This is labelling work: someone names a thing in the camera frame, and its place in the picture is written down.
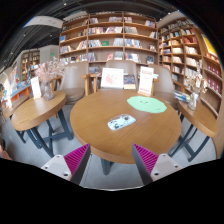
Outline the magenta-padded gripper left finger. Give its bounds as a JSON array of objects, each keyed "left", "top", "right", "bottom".
[{"left": 41, "top": 143, "right": 92, "bottom": 185}]

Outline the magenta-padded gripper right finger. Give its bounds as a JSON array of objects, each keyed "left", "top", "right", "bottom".
[{"left": 131, "top": 143, "right": 184, "bottom": 186}]

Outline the transparent computer mouse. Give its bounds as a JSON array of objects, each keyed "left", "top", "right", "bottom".
[{"left": 107, "top": 113, "right": 137, "bottom": 131}]

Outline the green smiley mouse pad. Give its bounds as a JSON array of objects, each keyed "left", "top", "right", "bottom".
[{"left": 126, "top": 95, "right": 168, "bottom": 114}]

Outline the oval wooden side table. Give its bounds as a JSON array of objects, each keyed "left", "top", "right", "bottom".
[{"left": 10, "top": 90, "right": 74, "bottom": 158}]

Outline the stack of blue books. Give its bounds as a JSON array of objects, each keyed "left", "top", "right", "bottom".
[{"left": 173, "top": 89, "right": 191, "bottom": 104}]

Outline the glass vase with dried flowers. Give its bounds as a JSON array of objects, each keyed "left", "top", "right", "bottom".
[{"left": 184, "top": 64, "right": 210, "bottom": 111}]

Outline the beige upholstered wooden armchair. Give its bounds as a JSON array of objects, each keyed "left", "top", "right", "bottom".
[
  {"left": 59, "top": 61, "right": 91, "bottom": 104},
  {"left": 151, "top": 63, "right": 180, "bottom": 101},
  {"left": 89, "top": 59, "right": 139, "bottom": 93}
]

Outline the white sign on wooden stand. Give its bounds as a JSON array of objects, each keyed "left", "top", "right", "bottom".
[{"left": 137, "top": 65, "right": 155, "bottom": 98}]

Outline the dark cover book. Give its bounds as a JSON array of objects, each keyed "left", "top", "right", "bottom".
[{"left": 123, "top": 73, "right": 137, "bottom": 90}]

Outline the small white table sign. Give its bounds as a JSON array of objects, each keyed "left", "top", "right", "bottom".
[{"left": 30, "top": 76, "right": 42, "bottom": 100}]

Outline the white framed floral picture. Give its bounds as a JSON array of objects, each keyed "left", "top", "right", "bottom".
[{"left": 100, "top": 67, "right": 125, "bottom": 90}]

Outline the small distant bookshelf unit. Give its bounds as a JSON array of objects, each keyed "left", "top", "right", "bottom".
[{"left": 19, "top": 49, "right": 42, "bottom": 83}]

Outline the curved wooden bookshelf unit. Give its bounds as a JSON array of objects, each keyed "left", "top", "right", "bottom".
[{"left": 157, "top": 18, "right": 224, "bottom": 118}]

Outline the wide wooden bookshelf unit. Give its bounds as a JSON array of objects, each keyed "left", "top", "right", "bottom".
[{"left": 58, "top": 11, "right": 160, "bottom": 74}]

